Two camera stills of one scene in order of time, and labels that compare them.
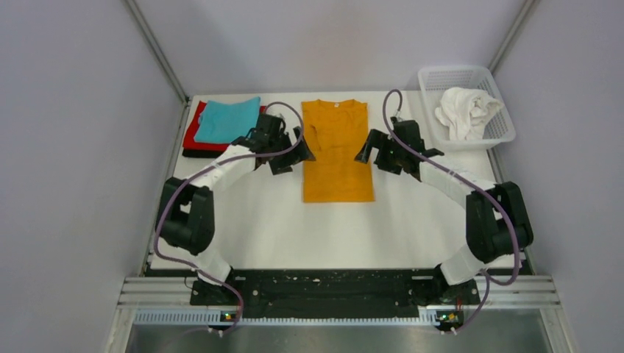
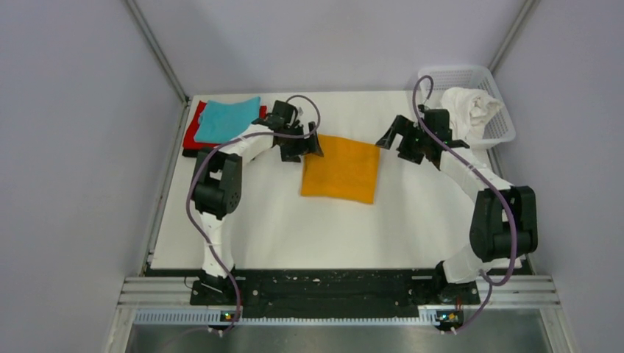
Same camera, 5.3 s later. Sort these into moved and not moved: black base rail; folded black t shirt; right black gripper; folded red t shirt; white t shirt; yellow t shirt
Moved: yellow t shirt; right black gripper
Not moved: black base rail; folded black t shirt; white t shirt; folded red t shirt
